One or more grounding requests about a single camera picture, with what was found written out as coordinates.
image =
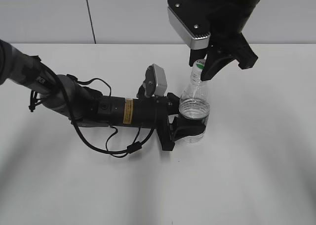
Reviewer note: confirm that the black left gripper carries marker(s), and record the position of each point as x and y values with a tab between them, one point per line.
162	114

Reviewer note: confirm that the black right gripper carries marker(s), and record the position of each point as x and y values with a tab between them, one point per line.
227	19

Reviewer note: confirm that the white green bottle cap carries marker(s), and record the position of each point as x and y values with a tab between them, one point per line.
200	63

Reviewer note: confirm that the clear Cestbon water bottle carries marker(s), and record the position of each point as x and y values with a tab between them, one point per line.
194	101

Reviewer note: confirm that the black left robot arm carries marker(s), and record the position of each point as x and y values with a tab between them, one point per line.
66	95

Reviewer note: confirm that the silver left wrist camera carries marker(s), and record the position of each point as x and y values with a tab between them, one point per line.
155	83

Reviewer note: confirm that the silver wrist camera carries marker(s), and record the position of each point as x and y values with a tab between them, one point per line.
155	83
188	19

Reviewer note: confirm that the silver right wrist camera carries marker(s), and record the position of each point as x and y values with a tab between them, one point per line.
188	19

